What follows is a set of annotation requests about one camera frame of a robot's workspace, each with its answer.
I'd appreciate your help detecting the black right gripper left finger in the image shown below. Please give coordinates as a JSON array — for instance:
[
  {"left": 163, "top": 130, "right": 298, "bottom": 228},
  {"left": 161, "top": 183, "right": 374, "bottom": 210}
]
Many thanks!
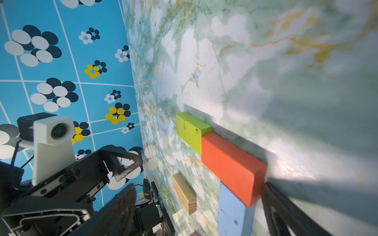
[{"left": 71, "top": 183, "right": 137, "bottom": 236}]

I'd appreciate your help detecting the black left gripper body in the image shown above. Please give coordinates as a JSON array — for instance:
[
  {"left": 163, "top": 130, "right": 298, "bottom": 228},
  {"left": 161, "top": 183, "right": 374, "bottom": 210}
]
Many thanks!
[{"left": 19, "top": 148, "right": 118, "bottom": 212}]

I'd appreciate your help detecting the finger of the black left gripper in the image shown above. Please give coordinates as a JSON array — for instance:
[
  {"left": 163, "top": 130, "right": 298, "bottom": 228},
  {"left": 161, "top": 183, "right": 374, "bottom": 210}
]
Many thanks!
[
  {"left": 1, "top": 196, "right": 93, "bottom": 236},
  {"left": 101, "top": 145, "right": 143, "bottom": 182}
]

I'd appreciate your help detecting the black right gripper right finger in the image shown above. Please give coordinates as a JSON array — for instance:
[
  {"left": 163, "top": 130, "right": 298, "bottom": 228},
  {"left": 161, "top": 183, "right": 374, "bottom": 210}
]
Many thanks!
[{"left": 261, "top": 183, "right": 330, "bottom": 236}]

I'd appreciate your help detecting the light blue block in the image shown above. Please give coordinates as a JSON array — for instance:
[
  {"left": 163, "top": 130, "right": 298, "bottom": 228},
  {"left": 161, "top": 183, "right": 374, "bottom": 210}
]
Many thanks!
[{"left": 217, "top": 183, "right": 256, "bottom": 236}]

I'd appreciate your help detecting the orange-red block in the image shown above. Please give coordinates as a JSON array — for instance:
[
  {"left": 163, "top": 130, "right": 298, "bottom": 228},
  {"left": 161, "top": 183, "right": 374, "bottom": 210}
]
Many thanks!
[{"left": 201, "top": 133, "right": 267, "bottom": 207}]

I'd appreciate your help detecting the green block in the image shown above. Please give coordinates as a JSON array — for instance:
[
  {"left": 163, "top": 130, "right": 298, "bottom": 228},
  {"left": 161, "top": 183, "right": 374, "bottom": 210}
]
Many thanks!
[{"left": 176, "top": 112, "right": 213, "bottom": 156}]

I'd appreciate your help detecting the natural wood block left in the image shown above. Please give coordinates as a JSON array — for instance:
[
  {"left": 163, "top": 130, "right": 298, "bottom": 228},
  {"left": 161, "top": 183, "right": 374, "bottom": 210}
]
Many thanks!
[{"left": 172, "top": 173, "right": 196, "bottom": 215}]

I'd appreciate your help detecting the pink block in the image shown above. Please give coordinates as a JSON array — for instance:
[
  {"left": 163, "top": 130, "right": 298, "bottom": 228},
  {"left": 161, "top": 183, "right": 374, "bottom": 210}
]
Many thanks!
[{"left": 189, "top": 232, "right": 201, "bottom": 236}]

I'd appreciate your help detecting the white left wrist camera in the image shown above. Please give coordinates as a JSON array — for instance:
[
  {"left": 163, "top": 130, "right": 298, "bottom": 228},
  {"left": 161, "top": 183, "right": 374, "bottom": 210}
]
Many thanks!
[{"left": 17, "top": 113, "right": 76, "bottom": 186}]

